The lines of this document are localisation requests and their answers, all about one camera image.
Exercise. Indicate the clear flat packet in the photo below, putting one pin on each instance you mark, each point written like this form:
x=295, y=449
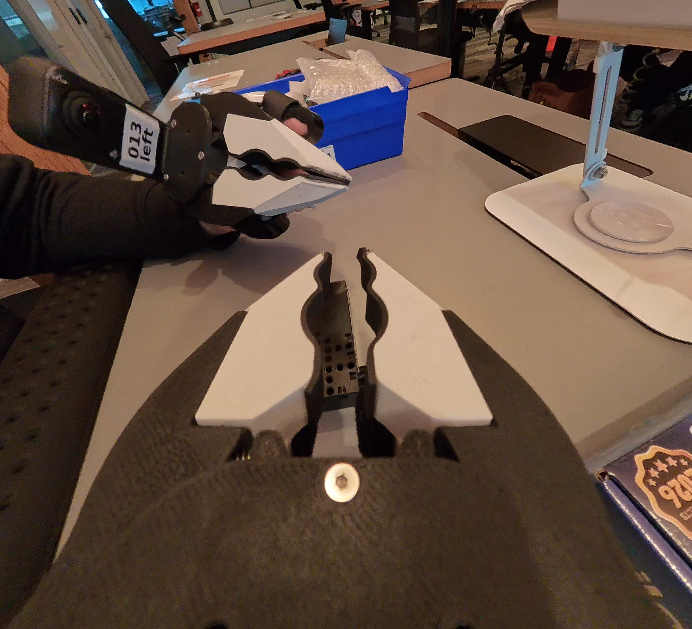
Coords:
x=211, y=83

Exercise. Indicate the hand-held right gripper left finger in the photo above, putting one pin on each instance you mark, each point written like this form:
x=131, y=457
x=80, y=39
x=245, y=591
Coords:
x=254, y=369

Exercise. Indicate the blue plastic bin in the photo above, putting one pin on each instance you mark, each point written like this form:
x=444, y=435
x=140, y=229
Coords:
x=367, y=121

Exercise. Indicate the bubble wrap bag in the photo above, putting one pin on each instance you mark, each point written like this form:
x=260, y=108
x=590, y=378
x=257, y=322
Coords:
x=346, y=75

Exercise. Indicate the person's left hand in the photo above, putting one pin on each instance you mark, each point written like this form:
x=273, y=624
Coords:
x=296, y=126

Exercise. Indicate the wooden desk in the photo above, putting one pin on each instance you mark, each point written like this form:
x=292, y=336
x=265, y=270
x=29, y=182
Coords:
x=248, y=29

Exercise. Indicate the brown bag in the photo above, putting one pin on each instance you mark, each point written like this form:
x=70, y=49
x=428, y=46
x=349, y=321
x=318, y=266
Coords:
x=562, y=93

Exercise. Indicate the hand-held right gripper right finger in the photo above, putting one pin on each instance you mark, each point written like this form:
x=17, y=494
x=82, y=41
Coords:
x=427, y=369

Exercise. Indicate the white book stand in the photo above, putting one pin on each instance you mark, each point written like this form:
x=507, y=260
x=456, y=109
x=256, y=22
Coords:
x=621, y=272

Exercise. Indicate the wood-edged grey desk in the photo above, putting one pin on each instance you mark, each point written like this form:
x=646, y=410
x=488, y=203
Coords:
x=254, y=58
x=427, y=64

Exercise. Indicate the black perforated plastic block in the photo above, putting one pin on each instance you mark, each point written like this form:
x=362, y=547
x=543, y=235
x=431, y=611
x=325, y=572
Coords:
x=338, y=337

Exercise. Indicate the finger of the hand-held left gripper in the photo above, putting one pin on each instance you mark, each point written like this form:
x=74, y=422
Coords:
x=270, y=194
x=270, y=145

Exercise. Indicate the blue robot kit box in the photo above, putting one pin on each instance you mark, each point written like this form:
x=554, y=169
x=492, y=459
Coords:
x=659, y=504

